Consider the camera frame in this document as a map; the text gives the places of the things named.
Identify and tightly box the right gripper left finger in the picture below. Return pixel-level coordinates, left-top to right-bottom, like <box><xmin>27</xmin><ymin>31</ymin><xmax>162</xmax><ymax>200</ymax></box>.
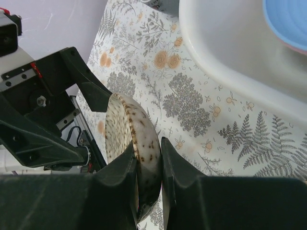
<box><xmin>0</xmin><ymin>144</ymin><xmax>138</xmax><ymax>230</ymax></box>

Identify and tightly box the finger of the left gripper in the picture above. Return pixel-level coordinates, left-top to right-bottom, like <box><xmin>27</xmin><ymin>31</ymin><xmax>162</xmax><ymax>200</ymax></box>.
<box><xmin>59</xmin><ymin>47</ymin><xmax>112</xmax><ymax>112</ymax></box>
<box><xmin>0</xmin><ymin>118</ymin><xmax>84</xmax><ymax>167</ymax></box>

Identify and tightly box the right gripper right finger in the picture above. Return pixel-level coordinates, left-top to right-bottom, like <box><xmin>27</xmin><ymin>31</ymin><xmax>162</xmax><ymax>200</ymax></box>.
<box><xmin>161</xmin><ymin>137</ymin><xmax>307</xmax><ymax>230</ymax></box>

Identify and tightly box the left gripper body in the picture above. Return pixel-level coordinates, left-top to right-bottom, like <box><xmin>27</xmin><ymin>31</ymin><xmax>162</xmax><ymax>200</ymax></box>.
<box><xmin>0</xmin><ymin>51</ymin><xmax>76</xmax><ymax>139</ymax></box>

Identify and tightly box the speckled grey plate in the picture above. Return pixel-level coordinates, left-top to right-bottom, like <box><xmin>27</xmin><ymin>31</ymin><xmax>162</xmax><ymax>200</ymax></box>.
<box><xmin>105</xmin><ymin>92</ymin><xmax>163</xmax><ymax>222</ymax></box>

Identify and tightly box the lavender blue plate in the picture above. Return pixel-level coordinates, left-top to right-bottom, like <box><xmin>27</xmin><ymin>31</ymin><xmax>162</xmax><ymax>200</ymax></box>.
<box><xmin>262</xmin><ymin>0</ymin><xmax>307</xmax><ymax>50</ymax></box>

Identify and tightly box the pink plate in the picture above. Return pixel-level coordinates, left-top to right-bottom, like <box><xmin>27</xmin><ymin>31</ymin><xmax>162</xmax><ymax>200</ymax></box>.
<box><xmin>277</xmin><ymin>38</ymin><xmax>307</xmax><ymax>55</ymax></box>

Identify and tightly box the white plastic bin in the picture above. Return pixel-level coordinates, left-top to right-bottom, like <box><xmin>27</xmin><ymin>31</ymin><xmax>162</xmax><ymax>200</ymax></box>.
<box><xmin>179</xmin><ymin>0</ymin><xmax>307</xmax><ymax>104</ymax></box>

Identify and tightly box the grey-blue mug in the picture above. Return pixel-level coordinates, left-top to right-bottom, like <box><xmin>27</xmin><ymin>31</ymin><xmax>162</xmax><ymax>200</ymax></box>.
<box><xmin>141</xmin><ymin>0</ymin><xmax>179</xmax><ymax>17</ymax></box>

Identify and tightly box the aluminium rail frame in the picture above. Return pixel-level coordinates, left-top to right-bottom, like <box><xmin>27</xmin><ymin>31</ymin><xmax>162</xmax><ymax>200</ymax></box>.
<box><xmin>57</xmin><ymin>95</ymin><xmax>107</xmax><ymax>173</ymax></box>

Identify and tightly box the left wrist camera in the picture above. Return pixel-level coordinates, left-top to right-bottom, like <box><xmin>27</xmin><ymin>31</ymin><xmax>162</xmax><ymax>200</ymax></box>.
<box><xmin>0</xmin><ymin>8</ymin><xmax>34</xmax><ymax>75</ymax></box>

